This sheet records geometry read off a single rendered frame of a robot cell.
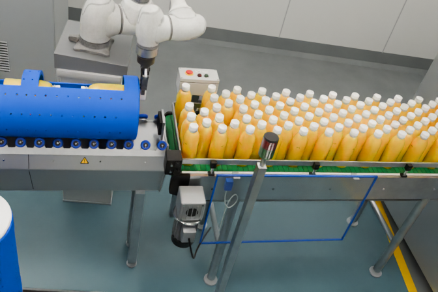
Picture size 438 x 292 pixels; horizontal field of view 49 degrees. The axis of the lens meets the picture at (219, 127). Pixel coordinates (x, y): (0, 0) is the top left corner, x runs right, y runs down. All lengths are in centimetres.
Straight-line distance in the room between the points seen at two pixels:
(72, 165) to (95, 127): 25
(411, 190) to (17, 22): 277
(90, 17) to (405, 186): 179
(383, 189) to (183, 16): 135
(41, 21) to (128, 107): 174
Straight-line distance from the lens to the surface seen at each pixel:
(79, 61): 253
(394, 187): 265
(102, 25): 249
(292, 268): 313
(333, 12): 509
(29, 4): 363
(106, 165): 223
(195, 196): 215
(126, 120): 205
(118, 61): 253
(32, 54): 382
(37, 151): 221
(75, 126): 207
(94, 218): 314
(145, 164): 224
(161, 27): 194
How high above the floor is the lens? 244
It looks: 39 degrees down
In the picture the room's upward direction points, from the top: 14 degrees clockwise
